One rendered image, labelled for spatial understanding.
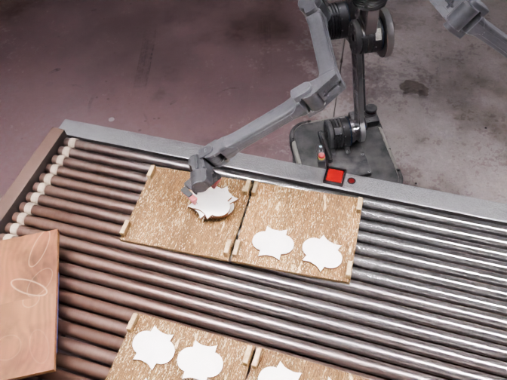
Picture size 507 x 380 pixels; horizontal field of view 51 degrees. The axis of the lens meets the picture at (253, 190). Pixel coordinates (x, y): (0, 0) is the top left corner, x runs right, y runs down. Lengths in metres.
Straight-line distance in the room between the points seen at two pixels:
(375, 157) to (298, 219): 1.20
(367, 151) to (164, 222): 1.46
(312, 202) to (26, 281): 1.02
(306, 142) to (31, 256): 1.73
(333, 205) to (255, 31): 2.52
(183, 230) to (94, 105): 2.13
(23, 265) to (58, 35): 3.00
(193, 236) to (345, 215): 0.55
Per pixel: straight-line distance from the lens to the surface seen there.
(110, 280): 1.95
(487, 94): 3.92
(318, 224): 1.94
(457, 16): 1.73
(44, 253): 1.95
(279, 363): 1.70
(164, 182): 2.11
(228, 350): 1.74
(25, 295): 1.89
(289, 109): 1.68
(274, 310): 1.80
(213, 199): 1.95
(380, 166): 3.03
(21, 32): 4.88
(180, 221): 1.99
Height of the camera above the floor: 2.56
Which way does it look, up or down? 53 degrees down
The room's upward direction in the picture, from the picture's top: 7 degrees counter-clockwise
